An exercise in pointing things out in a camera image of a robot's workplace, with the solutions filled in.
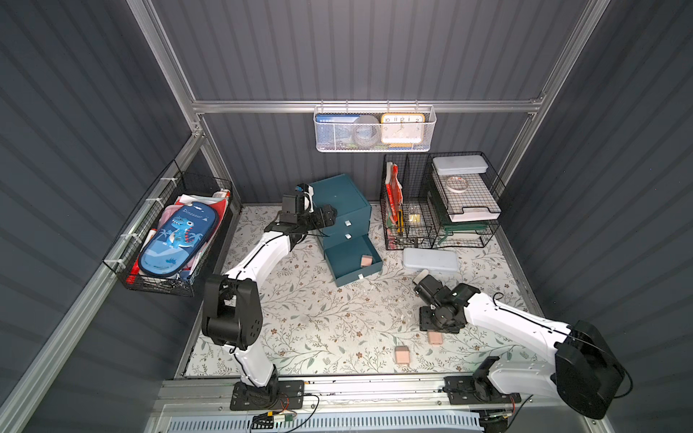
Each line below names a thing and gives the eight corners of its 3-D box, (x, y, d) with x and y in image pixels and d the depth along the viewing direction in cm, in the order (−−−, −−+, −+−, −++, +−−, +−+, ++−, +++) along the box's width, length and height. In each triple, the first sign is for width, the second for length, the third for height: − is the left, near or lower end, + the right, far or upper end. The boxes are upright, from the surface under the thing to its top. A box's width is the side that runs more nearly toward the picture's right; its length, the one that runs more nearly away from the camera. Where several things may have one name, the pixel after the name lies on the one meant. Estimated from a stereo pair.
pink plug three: (395, 364, 81) (396, 362, 79) (394, 348, 84) (395, 345, 82) (409, 363, 81) (410, 362, 79) (407, 348, 84) (408, 345, 82)
